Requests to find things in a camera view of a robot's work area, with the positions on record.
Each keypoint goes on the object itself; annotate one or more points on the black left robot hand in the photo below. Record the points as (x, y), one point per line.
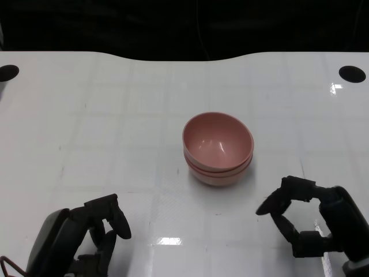
(54, 245)

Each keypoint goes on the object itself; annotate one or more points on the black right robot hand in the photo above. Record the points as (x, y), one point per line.
(343, 219)

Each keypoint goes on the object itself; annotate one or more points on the pink plastic bowl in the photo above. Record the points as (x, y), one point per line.
(219, 170)
(216, 138)
(219, 180)

